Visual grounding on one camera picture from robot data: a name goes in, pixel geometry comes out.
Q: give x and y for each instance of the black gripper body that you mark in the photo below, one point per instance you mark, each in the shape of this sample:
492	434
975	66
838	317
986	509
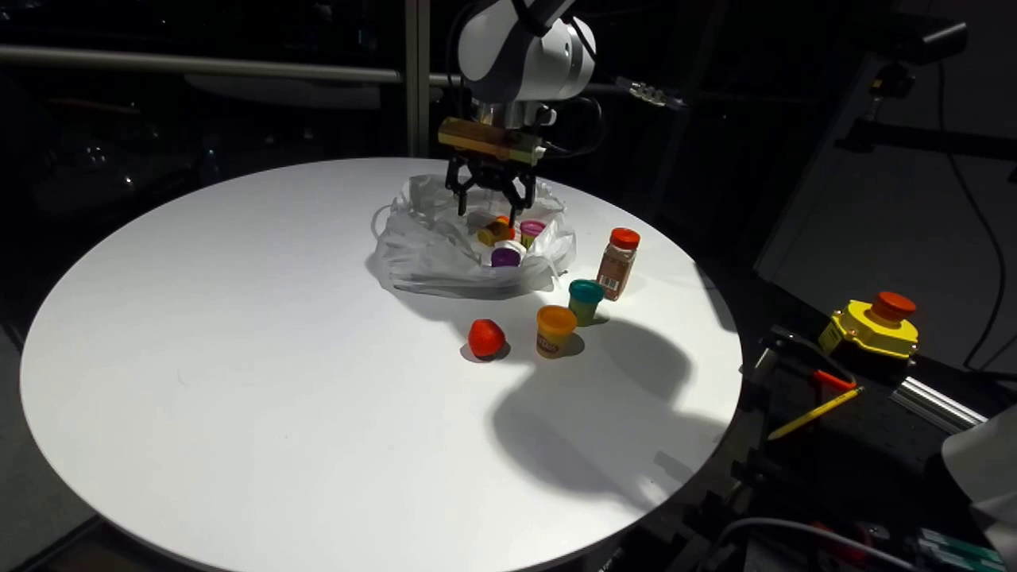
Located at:
490	174

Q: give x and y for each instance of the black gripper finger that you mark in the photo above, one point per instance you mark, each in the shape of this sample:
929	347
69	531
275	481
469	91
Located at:
458	199
523	201

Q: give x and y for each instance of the spice jar with red lid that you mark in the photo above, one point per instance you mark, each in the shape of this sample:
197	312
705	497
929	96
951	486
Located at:
617	261

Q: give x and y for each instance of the teal lid dough container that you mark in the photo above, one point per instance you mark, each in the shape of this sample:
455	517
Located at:
585	299

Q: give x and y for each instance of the orange lid dough container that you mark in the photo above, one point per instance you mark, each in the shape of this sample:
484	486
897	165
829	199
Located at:
556	327

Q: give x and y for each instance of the red strawberry plush toy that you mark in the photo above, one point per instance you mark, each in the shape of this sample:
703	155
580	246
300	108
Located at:
488	338

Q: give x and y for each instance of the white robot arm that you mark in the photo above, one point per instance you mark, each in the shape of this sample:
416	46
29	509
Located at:
524	52

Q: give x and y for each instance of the purple lid container with holes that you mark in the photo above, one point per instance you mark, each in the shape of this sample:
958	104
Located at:
506	254

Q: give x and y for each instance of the white plastic bag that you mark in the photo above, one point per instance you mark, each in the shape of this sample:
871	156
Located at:
423	270

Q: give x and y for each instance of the yellow pencil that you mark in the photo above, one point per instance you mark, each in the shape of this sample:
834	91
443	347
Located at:
814	414

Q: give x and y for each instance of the yellow emergency stop button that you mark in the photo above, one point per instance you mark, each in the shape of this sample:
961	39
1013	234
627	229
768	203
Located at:
874	324

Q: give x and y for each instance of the aluminium profile bar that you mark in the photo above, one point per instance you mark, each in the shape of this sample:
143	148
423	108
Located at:
939	401

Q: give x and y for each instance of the grey rounded cover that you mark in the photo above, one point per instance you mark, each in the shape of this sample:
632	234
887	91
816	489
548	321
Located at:
986	463

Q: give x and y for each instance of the yellowish wrist camera block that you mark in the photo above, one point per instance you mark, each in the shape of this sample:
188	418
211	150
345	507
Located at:
490	142

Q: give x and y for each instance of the vertical window post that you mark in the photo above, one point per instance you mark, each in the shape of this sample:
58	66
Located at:
416	75

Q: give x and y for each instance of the horizontal metal rail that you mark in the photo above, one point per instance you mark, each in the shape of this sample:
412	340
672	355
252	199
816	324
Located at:
211	66

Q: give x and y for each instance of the black camera on stand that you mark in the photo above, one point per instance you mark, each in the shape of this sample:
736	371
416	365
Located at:
927	37

